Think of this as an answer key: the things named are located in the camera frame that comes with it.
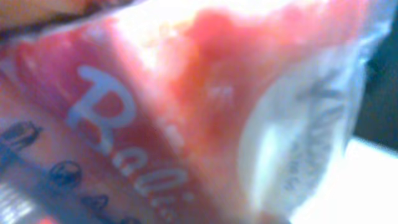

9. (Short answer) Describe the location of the Kleenex tissue multipack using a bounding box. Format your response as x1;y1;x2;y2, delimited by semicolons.
1;0;397;223

